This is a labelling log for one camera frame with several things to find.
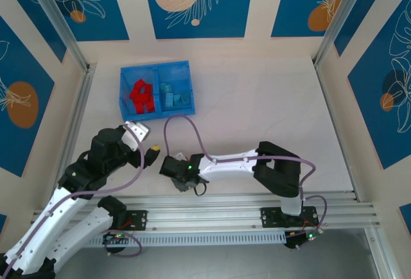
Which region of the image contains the grey slotted cable duct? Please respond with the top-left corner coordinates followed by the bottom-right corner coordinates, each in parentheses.
top-left (83, 230), bottom-right (287, 249)

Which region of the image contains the aluminium corner post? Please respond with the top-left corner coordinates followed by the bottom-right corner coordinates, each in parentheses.
top-left (313, 0), bottom-right (369, 67)
top-left (22, 0), bottom-right (91, 71)

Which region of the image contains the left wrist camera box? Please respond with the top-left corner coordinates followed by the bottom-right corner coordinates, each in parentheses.
top-left (121, 120), bottom-right (152, 151)

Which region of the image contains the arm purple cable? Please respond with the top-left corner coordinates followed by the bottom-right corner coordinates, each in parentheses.
top-left (3, 123), bottom-right (144, 279)
top-left (163, 114), bottom-right (328, 238)

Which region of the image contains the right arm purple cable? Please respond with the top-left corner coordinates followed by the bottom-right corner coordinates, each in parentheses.
top-left (163, 114), bottom-right (328, 238)

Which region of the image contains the blue two-compartment plastic bin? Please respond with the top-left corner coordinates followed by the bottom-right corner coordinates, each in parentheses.
top-left (119, 61), bottom-right (197, 122)

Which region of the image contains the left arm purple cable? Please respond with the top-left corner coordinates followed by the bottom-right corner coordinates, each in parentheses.
top-left (3, 123), bottom-right (144, 279)

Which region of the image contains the blue floral wall panel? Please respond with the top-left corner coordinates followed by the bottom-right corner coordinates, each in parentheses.
top-left (30, 0), bottom-right (130, 42)
top-left (142, 0), bottom-right (256, 40)
top-left (0, 0), bottom-right (67, 64)
top-left (348, 0), bottom-right (411, 170)
top-left (271, 0), bottom-right (358, 38)
top-left (0, 15), bottom-right (56, 177)
top-left (333, 0), bottom-right (411, 57)

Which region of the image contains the grey metal sheet panel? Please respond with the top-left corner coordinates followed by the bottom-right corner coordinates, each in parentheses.
top-left (54, 247), bottom-right (383, 279)

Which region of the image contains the aluminium side rail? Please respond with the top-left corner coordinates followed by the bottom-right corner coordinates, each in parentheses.
top-left (59, 63), bottom-right (97, 167)
top-left (313, 62), bottom-right (360, 203)

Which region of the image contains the thin black wire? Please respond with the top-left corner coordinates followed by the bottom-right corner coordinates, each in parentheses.
top-left (193, 180), bottom-right (209, 197)

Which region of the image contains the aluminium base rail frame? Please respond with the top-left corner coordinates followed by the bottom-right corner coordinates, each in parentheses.
top-left (27, 192), bottom-right (383, 238)

